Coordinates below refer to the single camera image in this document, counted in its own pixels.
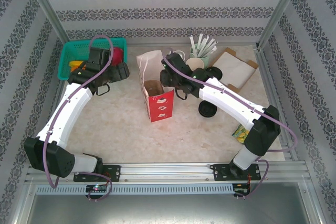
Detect green straw holder cup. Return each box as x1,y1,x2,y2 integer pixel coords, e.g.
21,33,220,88
189,45,212,69

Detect yellow green candy packet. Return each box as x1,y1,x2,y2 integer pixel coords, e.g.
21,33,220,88
232,125,250,145

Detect thin black camera cable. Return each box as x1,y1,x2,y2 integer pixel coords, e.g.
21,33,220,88
175,89,190,101
96,83,111,97

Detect green paper coffee cup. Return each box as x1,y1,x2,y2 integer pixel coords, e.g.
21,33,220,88
185,57,205,71

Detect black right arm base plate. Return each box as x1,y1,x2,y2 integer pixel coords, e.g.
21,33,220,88
212,163,263,182

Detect teal plastic basket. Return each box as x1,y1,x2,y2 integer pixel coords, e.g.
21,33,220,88
57,37,129,81

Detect brown cardboard napkin tray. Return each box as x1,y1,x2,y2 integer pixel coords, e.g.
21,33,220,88
209,47,259,93

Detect aluminium mounting rail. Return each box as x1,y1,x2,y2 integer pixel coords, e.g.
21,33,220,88
25,163,311,183

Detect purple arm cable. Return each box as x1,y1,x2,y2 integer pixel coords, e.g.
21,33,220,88
43,35,115,202
163,47,299,201

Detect thin black left camera cable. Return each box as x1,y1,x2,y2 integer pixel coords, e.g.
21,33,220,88
96,83,111,97

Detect white paper napkin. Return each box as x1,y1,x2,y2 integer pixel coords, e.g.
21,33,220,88
214,50,254,88

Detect pink dragon fruit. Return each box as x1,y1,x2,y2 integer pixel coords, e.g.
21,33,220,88
110,47,124,67

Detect thin black right camera cable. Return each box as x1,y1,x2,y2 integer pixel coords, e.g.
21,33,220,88
175,89,190,101

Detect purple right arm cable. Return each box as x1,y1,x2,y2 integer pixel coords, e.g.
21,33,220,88
163,47,299,201

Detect grey sheet metal panel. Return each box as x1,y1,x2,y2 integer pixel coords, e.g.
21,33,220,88
15,182,326,224

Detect bunch of wrapped white straws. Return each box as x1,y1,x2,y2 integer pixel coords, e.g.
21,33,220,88
189,36,198,55

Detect aluminium side rail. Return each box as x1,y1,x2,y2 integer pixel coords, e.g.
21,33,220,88
254,47,300,162
36,79,65,164

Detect strawberry print paper bag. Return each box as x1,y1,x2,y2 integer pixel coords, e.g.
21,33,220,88
135,48,186,123

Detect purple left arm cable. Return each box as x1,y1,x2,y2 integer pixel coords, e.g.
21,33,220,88
43,35,115,202

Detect aluminium frame post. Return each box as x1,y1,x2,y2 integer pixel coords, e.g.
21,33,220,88
255,0,308,49
20,0,70,45

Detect grey slotted cable duct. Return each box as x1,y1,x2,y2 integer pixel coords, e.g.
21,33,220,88
35,184,235,196

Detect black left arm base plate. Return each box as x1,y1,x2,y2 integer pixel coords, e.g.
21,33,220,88
72,165,122,183

